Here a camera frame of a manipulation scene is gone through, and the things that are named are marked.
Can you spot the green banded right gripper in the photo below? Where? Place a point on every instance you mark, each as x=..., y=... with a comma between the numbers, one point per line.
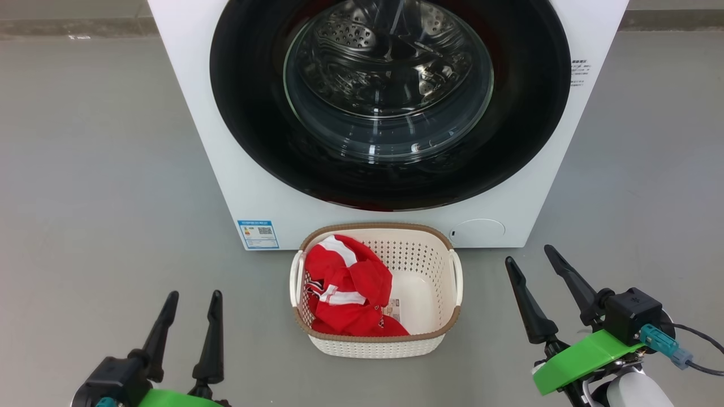
x=582, y=359

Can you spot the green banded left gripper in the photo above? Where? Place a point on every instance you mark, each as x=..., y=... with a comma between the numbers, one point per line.
x=169, y=399

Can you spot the red and white jersey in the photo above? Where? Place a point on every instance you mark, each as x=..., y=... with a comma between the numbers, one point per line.
x=350, y=282

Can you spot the black rimmed glass washer door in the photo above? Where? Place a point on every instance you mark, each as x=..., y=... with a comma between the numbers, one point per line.
x=254, y=124

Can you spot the cream perforated laundry basket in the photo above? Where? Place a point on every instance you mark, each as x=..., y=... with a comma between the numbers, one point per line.
x=418, y=294

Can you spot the paper basket label sticker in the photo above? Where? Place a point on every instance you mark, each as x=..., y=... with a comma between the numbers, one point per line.
x=391, y=311

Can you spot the white front-load washing machine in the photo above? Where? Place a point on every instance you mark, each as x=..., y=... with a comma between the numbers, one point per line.
x=254, y=186

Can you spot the round filter cover flap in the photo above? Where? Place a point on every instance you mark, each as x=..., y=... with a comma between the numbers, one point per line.
x=478, y=233

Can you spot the blue energy label sticker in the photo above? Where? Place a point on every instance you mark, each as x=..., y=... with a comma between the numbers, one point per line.
x=258, y=234

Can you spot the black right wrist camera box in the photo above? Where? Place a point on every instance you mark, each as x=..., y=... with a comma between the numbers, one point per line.
x=633, y=314

